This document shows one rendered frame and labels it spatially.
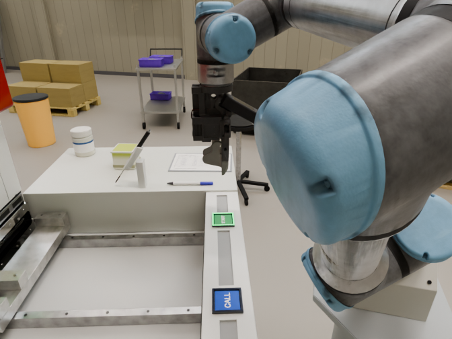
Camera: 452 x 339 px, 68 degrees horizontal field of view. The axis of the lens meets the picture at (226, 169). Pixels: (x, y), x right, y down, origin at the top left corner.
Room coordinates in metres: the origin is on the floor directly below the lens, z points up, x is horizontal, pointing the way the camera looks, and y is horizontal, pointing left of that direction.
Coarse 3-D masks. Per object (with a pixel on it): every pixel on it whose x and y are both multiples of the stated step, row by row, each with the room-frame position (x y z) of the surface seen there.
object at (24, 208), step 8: (16, 208) 0.80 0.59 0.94; (24, 208) 0.81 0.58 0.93; (8, 216) 0.76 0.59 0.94; (16, 216) 0.77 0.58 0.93; (8, 224) 0.73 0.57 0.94; (32, 224) 0.82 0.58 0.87; (0, 232) 0.69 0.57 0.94; (24, 232) 0.78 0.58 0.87; (0, 240) 0.68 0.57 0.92; (16, 240) 0.74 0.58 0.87; (24, 240) 0.77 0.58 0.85; (8, 248) 0.71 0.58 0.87; (16, 248) 0.73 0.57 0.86; (0, 256) 0.68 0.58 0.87; (8, 256) 0.69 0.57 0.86; (0, 264) 0.65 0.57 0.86
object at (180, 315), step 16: (16, 320) 0.50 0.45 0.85; (32, 320) 0.50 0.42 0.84; (48, 320) 0.50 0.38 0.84; (64, 320) 0.51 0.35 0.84; (80, 320) 0.51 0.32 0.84; (96, 320) 0.51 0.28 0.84; (112, 320) 0.51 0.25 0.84; (128, 320) 0.51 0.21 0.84; (144, 320) 0.51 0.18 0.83; (160, 320) 0.51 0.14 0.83; (176, 320) 0.51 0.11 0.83; (192, 320) 0.52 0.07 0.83
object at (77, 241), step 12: (72, 240) 0.77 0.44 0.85; (84, 240) 0.77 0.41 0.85; (96, 240) 0.78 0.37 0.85; (108, 240) 0.78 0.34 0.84; (120, 240) 0.78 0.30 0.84; (132, 240) 0.78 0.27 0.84; (144, 240) 0.78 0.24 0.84; (156, 240) 0.78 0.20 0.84; (168, 240) 0.78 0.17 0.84; (180, 240) 0.78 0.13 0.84; (192, 240) 0.79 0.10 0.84
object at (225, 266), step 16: (208, 192) 0.85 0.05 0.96; (224, 192) 0.85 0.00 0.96; (208, 208) 0.77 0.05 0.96; (224, 208) 0.77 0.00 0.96; (208, 224) 0.69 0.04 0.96; (240, 224) 0.69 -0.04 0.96; (208, 240) 0.63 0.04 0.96; (224, 240) 0.63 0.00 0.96; (240, 240) 0.63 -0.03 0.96; (208, 256) 0.57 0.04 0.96; (224, 256) 0.58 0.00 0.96; (240, 256) 0.57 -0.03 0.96; (208, 272) 0.52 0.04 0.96; (224, 272) 0.53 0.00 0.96; (240, 272) 0.52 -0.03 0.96; (208, 288) 0.48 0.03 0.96; (208, 304) 0.44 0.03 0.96; (208, 320) 0.41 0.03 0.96; (224, 320) 0.41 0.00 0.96; (240, 320) 0.41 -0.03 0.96; (208, 336) 0.38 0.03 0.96; (224, 336) 0.38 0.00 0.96; (240, 336) 0.38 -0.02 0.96; (256, 336) 0.38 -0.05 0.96
